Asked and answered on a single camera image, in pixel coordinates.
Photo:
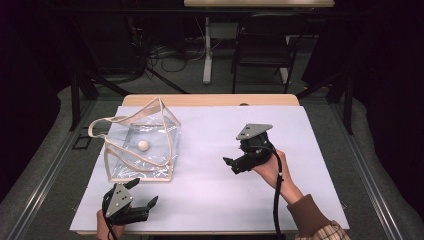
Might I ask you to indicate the black metal stand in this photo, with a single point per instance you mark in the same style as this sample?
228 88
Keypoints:
75 100
348 100

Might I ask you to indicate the clear plastic tote bag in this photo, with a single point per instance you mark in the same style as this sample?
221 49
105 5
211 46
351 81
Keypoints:
143 160

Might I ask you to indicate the metal floor rail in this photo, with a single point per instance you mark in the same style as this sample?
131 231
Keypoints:
50 173
366 173

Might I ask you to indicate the person's right hand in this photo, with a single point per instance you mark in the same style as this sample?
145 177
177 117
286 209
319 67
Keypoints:
270 170

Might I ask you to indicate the white table mat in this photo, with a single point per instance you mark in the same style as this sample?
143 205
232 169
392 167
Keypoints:
206 200

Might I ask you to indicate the black folding chair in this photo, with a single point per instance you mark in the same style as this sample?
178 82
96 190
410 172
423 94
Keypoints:
263 50

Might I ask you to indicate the white-legged desk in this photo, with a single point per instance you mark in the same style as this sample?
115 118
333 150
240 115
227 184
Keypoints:
207 50

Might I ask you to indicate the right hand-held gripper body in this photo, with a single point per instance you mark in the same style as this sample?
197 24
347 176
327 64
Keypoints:
255 146

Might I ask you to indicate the person's left hand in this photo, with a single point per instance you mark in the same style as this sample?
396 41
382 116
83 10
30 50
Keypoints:
103 226

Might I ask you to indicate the wooden table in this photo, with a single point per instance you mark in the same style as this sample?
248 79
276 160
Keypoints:
206 99

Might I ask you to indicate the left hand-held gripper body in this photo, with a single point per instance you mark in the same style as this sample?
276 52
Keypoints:
118 201

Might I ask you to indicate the small white ball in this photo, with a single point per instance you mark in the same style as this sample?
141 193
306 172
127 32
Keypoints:
143 145

